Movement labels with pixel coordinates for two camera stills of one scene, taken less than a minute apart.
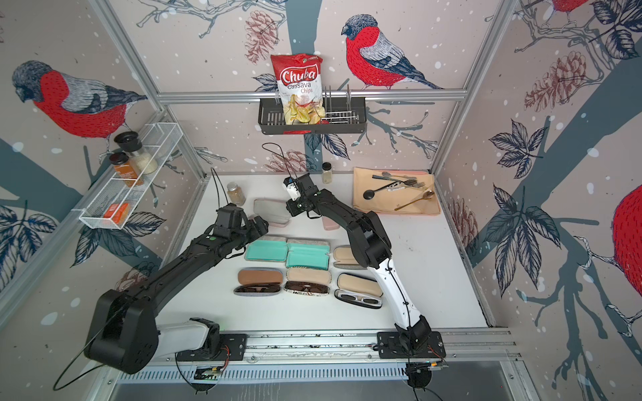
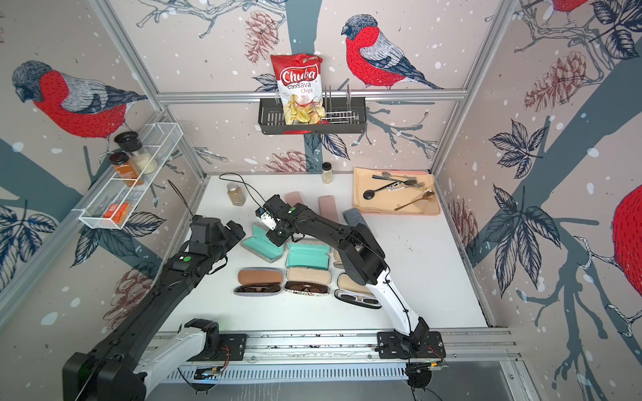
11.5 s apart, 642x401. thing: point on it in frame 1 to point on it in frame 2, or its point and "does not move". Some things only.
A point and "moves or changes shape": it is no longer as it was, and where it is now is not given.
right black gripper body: (297, 206) to (276, 236)
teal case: (268, 248) moves or changes shape
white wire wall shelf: (111, 202) does not move
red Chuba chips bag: (299, 78) does not move
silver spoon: (387, 174) does not move
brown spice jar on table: (236, 194) does not move
